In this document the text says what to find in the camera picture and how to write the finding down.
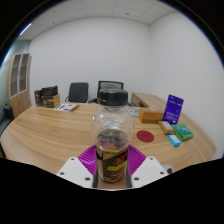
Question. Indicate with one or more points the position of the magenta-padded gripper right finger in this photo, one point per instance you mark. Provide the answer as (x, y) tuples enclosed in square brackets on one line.
[(150, 170)]

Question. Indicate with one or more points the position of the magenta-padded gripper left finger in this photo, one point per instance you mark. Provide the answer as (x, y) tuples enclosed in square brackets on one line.
[(75, 170)]

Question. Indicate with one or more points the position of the clear drink bottle black cap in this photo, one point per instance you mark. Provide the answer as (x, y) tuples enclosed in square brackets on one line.
[(112, 133)]

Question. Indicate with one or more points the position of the flat round red coaster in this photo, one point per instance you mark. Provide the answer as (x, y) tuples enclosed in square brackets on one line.
[(145, 136)]

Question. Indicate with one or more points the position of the small blue box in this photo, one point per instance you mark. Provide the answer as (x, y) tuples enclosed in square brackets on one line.
[(174, 140)]

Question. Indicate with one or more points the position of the tan snack packet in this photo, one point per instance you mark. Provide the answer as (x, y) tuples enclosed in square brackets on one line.
[(165, 127)]

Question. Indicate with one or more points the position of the green flat package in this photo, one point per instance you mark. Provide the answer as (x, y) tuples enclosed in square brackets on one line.
[(182, 132)]

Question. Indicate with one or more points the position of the orange cardboard box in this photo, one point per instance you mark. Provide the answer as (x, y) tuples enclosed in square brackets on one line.
[(150, 115)]

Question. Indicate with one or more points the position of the green and white leaflet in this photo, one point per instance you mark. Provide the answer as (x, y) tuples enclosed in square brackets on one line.
[(66, 107)]

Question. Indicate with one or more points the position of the purple standing pouch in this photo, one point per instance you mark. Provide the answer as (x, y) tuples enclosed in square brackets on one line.
[(173, 110)]

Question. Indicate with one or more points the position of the wooden side desk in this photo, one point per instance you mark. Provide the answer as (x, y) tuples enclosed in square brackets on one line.
[(148, 99)]

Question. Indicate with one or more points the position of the tan cardboard box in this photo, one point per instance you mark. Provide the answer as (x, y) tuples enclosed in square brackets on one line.
[(52, 101)]

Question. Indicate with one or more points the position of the black padded office chair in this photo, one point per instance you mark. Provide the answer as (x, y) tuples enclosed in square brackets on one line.
[(78, 92)]

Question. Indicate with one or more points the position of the small dark brown box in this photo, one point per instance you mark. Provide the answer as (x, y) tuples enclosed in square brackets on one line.
[(38, 98)]

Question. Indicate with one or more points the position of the wide dark brown box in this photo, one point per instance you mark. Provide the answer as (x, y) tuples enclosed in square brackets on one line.
[(50, 91)]

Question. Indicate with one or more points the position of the wooden shelf cabinet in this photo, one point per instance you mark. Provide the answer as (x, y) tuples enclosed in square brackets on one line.
[(20, 96)]

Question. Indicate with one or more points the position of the rectangular ceiling light panel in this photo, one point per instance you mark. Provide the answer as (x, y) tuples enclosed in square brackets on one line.
[(25, 29)]

